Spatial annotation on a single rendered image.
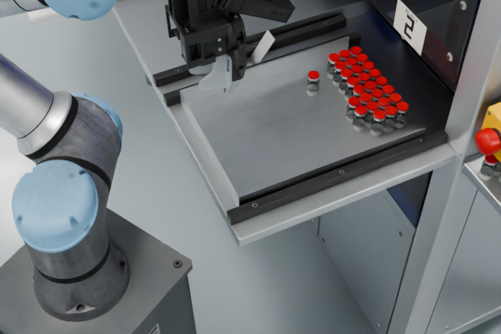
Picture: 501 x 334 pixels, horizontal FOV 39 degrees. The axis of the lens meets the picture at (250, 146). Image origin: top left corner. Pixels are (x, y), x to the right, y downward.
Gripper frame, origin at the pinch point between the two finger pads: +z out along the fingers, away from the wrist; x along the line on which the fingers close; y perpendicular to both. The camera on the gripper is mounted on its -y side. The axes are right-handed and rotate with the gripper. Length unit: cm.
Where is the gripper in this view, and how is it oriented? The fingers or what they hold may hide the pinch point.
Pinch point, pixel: (231, 84)
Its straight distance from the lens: 101.1
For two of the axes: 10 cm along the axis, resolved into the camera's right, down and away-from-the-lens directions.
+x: 4.2, 6.8, -6.0
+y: -9.1, 3.2, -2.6
